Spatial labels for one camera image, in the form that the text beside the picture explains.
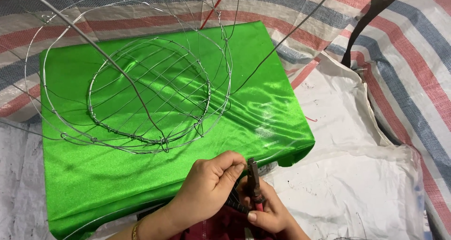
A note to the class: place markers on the striped woven tarpaulin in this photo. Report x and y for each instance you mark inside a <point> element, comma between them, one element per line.
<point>405,74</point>

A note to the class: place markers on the white plastic sheet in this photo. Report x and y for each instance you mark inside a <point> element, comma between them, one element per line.
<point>345,169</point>

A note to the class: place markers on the gold bangle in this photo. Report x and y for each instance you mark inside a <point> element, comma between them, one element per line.
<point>135,230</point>

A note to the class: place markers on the person's maroon clothing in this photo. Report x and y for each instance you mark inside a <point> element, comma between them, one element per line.
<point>225,226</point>

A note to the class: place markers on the green satin covered board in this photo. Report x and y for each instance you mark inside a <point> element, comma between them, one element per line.
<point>169,120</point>

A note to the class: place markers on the person's left hand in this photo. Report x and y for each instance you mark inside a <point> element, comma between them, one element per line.
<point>202,190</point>

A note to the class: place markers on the person's right hand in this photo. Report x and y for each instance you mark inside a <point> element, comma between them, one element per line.
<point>273,211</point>

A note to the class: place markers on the grey white woven sheet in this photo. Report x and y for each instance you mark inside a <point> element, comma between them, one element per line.
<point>21,183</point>

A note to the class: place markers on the thin red rod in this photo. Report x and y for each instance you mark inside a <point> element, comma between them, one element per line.
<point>215,7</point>

